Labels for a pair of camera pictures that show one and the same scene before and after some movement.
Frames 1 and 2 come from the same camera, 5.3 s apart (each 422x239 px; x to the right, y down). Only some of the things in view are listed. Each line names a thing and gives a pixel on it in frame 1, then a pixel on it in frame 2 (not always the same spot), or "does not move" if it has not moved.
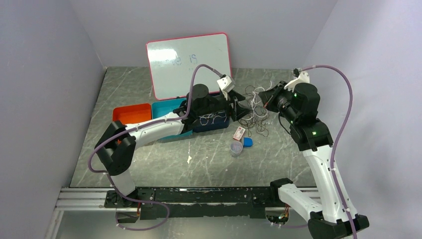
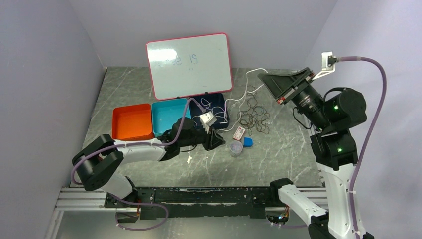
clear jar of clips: [236, 148] does not move
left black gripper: [234, 98] -> [207, 145]
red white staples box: [239, 133] does not move
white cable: [254, 101] -> [245, 94]
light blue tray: [160, 108] does not move
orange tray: [128, 114] does not move
